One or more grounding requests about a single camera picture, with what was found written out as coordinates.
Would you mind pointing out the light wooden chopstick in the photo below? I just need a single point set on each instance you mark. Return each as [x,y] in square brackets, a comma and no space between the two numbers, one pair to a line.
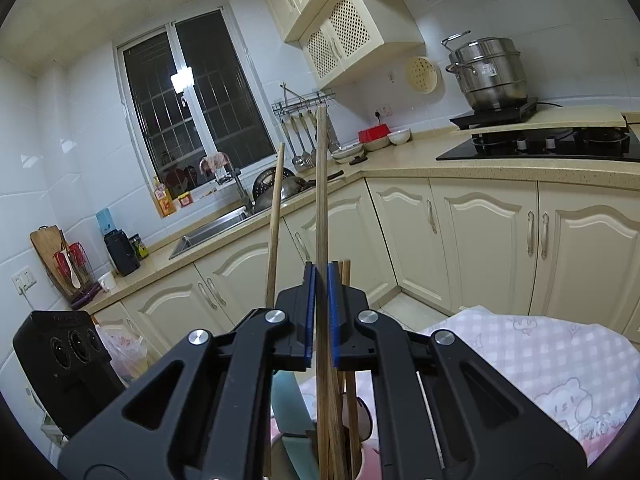
[275,220]

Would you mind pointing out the pink rag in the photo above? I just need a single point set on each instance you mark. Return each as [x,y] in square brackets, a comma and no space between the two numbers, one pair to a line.
[215,161]

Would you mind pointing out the black countertop appliance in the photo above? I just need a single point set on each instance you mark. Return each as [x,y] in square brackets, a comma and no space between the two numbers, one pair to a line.
[60,360]

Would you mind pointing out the wooden cutting board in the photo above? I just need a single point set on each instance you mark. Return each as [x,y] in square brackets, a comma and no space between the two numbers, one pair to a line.
[45,245]

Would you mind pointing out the beige kitchen countertop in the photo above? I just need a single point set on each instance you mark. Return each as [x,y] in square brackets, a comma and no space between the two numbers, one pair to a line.
[400,157]

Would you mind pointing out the white wall outlet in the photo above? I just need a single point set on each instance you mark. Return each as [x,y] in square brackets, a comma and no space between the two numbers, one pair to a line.
[24,280]
[383,111]

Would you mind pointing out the beige board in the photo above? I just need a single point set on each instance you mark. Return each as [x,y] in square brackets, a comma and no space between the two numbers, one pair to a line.
[575,117]

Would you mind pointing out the white bowl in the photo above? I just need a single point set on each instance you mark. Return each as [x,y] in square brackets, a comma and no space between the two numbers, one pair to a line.
[400,137]
[377,145]

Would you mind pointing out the red box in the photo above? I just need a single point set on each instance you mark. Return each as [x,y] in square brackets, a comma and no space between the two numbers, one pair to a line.
[372,135]

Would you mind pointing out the steel colander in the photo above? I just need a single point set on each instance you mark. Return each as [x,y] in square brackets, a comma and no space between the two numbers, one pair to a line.
[280,187]

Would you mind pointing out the white pink checked towel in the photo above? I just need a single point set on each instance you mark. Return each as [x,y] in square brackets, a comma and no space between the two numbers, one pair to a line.
[525,360]

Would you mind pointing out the pink checked tablecloth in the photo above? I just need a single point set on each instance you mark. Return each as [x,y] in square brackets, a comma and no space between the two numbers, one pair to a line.
[600,447]

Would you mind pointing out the barred kitchen window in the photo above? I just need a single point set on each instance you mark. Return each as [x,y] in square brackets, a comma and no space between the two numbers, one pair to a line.
[165,110]

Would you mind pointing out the black kettle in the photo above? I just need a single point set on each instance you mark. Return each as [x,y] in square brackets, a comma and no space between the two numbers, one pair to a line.
[120,255]

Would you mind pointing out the orange bottle on windowsill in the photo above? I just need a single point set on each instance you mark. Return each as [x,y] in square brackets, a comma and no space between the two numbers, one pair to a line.
[164,202]

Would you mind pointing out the hanging steel ladle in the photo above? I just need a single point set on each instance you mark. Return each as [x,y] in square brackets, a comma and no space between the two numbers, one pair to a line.
[307,159]
[298,160]
[286,132]

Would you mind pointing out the white cup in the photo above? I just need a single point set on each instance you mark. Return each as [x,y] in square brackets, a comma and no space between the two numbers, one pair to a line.
[106,281]

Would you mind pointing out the bunch of wooden chopsticks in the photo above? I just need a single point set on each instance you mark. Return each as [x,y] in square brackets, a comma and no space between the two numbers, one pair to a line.
[346,275]

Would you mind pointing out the clear plastic bag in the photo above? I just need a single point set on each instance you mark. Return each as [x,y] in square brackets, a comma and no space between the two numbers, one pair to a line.
[122,352]

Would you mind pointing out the round cream steamer tray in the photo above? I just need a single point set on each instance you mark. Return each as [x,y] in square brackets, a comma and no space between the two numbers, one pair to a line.
[421,75]

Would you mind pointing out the steel sink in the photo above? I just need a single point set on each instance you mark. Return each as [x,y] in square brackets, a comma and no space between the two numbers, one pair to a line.
[210,237]

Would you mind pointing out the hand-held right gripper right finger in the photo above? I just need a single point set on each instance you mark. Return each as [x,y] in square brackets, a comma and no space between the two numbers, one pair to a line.
[334,310]

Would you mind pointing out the black induction cooker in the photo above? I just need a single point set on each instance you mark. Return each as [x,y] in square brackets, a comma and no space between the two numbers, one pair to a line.
[500,116]

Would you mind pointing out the cream lattice door cabinet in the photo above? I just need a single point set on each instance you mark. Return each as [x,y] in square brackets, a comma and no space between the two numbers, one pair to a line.
[345,30]

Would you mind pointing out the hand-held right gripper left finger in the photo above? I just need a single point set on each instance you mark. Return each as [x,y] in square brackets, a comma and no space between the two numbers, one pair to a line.
[311,310]

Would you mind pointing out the dark sauce bottle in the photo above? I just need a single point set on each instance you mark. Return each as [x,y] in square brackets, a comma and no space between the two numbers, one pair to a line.
[140,249]

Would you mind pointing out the pink paper cup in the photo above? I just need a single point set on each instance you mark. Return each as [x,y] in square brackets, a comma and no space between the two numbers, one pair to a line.
[369,466]

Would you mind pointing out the black gas stove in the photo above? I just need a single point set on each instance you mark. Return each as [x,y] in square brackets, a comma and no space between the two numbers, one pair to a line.
[500,152]

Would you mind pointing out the light blue box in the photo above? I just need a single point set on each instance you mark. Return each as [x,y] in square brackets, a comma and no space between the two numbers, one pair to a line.
[104,220]

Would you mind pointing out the light blue knife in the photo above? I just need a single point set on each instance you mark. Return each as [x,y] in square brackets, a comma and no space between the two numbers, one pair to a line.
[292,410]

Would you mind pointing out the red utensil holder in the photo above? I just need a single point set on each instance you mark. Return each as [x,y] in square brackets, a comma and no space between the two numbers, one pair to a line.
[75,260]

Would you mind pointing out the steel steamer pot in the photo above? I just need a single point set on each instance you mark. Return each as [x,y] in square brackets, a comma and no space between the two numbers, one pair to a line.
[487,75]

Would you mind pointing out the steel faucet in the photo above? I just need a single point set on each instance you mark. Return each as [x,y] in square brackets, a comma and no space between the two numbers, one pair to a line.
[240,187]

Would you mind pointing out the brown wooden chopstick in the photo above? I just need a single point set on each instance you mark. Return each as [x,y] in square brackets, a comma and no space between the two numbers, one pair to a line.
[321,185]

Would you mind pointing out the cream base kitchen cabinets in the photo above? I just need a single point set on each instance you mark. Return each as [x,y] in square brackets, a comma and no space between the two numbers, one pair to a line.
[475,240]

